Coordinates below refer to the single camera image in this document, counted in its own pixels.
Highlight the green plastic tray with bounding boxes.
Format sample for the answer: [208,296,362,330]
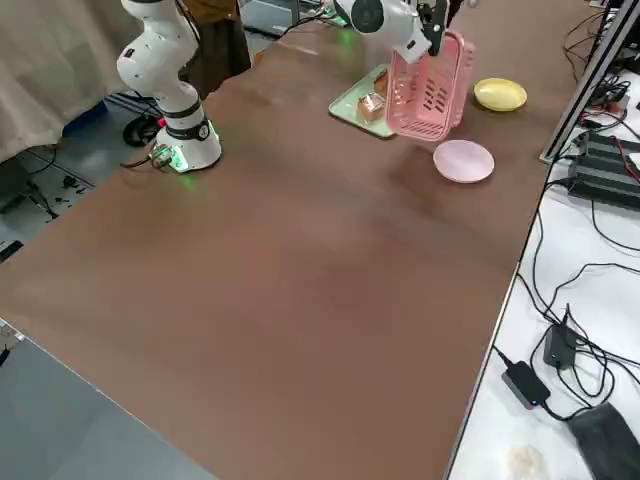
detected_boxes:
[328,63,401,140]

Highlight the black fabric pouch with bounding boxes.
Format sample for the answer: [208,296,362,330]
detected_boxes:
[568,401,640,480]

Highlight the beige curtain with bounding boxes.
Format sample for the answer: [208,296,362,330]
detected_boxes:
[0,0,156,164]

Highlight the yellow plate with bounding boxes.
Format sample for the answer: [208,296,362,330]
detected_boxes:
[472,77,529,113]

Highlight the small pink plastic basket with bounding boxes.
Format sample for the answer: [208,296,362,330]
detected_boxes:
[385,29,477,143]

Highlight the aluminium frame post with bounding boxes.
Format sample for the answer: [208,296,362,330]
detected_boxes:
[538,0,640,165]

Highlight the white plate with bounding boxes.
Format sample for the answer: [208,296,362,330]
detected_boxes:
[432,139,496,185]

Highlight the person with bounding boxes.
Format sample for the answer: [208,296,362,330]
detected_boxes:
[187,0,253,89]

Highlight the black power supply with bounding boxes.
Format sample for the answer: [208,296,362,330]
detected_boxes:
[566,154,640,210]
[579,130,640,169]

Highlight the grey side table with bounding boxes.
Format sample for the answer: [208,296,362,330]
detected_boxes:
[0,319,217,480]

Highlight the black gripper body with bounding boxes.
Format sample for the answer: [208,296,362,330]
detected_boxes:
[418,0,449,32]

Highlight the black power adapter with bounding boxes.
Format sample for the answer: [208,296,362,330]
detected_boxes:
[500,359,552,410]
[542,313,582,370]

